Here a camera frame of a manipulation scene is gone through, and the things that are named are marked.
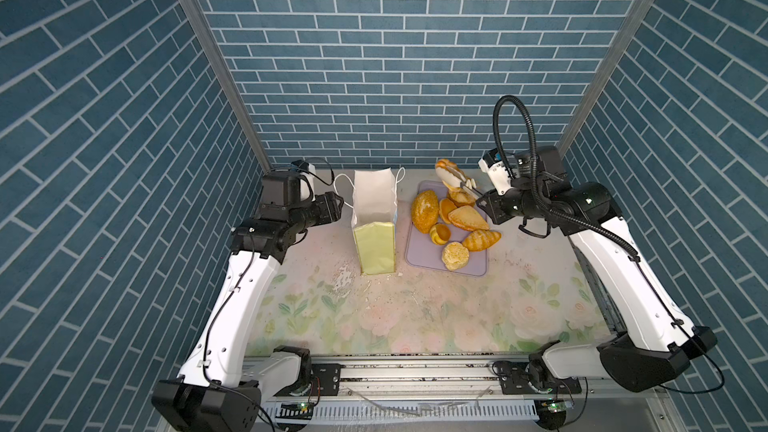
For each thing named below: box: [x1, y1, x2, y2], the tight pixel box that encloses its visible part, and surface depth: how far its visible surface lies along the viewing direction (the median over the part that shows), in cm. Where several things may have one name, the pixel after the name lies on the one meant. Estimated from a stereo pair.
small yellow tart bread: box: [430, 223, 451, 246], surface depth 98 cm
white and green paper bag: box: [351, 168, 406, 276], surface depth 86 cm
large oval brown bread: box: [411, 190, 439, 234], surface depth 104 cm
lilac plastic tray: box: [406, 180, 488, 277], surface depth 97 cm
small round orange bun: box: [439, 198, 457, 224], surface depth 104 cm
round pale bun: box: [442, 242, 469, 271], surface depth 93 cm
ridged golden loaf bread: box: [462, 230, 502, 252], surface depth 98 cm
